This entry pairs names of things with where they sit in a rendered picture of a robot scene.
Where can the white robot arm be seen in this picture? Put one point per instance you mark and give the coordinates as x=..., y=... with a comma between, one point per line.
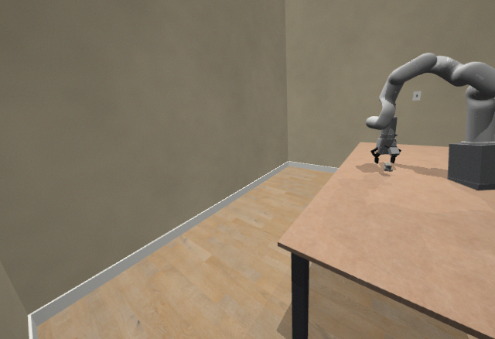
x=480, y=95

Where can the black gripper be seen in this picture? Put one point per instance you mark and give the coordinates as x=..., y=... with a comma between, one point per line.
x=382, y=150

